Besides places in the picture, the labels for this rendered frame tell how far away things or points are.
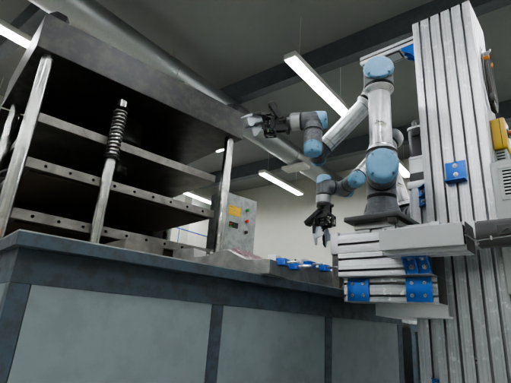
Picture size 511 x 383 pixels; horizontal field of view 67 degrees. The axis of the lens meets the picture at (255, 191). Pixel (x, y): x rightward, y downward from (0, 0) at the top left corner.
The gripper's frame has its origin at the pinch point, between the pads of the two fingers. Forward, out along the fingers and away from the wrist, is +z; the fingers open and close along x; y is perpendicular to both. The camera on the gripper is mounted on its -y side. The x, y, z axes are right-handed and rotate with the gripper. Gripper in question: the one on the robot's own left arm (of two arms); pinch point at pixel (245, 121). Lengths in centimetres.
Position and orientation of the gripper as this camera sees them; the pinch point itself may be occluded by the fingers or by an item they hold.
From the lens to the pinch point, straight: 174.8
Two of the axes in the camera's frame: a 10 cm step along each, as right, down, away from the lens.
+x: 2.5, 4.6, 8.5
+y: -1.0, 8.9, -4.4
